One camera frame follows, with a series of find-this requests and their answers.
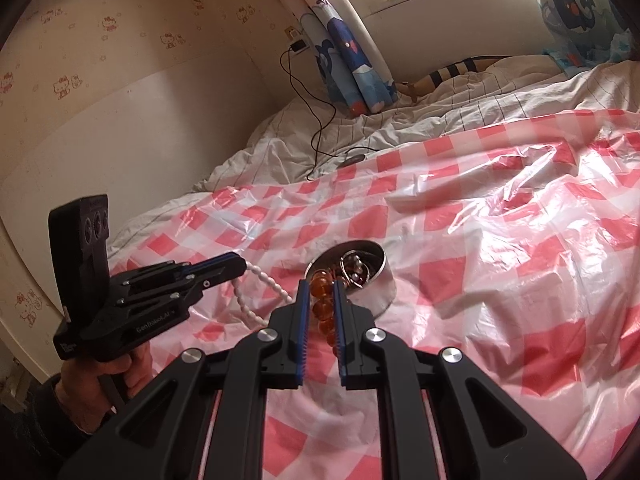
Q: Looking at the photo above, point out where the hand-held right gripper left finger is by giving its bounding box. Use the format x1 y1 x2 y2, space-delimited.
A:
57 280 308 480

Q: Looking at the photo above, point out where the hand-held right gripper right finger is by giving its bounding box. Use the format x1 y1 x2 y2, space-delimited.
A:
334 280 586 480

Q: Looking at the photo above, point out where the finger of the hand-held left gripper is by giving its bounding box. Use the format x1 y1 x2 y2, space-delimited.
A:
111 254 249 292
116 279 214 320

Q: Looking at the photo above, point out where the amber bead bracelet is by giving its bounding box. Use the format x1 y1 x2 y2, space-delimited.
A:
309 267 347 358

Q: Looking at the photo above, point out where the white bead bracelet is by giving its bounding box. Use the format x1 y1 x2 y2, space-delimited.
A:
232 259 296 332

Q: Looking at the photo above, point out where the silver charm bracelet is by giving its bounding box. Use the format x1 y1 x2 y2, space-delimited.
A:
345 254 376 288

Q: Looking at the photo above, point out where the round metal tin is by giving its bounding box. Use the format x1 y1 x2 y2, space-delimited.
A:
304 241 397 319

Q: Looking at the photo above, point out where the silver bangle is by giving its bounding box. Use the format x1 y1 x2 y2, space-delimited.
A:
339 254 377 289

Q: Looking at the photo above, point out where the person's left forearm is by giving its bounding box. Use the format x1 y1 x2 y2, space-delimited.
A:
0 372 113 480

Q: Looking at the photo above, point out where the person's left hand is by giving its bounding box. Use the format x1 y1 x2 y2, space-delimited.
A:
54 344 154 435

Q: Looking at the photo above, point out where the cream headboard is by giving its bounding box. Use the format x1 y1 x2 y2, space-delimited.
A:
0 42 281 291

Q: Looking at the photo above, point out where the red checked plastic sheet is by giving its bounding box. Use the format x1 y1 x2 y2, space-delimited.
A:
102 109 640 480

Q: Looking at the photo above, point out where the white striped quilt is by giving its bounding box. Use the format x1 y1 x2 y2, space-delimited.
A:
105 57 640 261

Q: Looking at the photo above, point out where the blue cartoon curtain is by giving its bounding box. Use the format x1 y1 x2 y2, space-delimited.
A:
300 0 398 117

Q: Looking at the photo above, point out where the striped plush toy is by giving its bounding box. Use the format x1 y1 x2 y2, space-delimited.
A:
395 55 512 102

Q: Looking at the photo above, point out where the cartoon print pillow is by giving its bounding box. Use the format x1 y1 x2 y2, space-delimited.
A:
525 0 637 79

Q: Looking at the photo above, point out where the black charging cable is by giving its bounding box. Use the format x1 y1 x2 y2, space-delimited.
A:
279 44 377 182

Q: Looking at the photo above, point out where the wall charger plug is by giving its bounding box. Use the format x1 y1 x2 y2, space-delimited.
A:
285 24 312 54

